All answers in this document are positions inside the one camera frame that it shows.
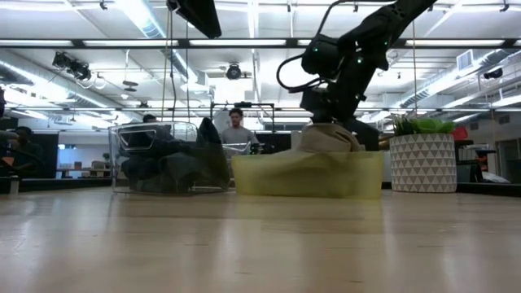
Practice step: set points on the beige hat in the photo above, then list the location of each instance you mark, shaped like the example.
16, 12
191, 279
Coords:
325, 138

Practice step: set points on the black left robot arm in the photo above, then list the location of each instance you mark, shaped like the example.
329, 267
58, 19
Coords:
199, 16

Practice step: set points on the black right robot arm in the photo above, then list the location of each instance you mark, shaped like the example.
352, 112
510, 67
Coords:
366, 36

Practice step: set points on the black equipment block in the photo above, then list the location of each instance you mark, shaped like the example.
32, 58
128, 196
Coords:
367, 136

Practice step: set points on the yellow translucent plastic bin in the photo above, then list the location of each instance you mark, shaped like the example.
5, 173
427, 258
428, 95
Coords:
309, 175

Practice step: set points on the person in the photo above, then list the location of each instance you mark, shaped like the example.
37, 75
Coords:
24, 150
237, 132
149, 118

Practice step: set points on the round black ceiling lamp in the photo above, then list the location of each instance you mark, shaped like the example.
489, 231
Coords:
233, 72

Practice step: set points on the green plant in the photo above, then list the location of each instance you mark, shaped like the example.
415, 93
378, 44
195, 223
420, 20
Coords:
427, 125

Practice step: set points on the white triangle-patterned planter pot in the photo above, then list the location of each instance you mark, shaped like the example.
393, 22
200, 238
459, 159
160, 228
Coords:
423, 163

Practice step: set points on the red object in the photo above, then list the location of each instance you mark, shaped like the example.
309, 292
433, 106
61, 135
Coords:
461, 133

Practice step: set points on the black desk with chair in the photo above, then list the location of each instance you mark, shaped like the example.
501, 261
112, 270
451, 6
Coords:
474, 163

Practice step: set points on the dark hats pile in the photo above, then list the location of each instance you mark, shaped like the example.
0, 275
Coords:
175, 163

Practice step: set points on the clear plastic bin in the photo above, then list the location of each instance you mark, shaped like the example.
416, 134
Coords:
118, 179

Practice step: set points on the black ceiling spotlight cluster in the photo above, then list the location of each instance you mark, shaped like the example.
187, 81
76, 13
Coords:
73, 67

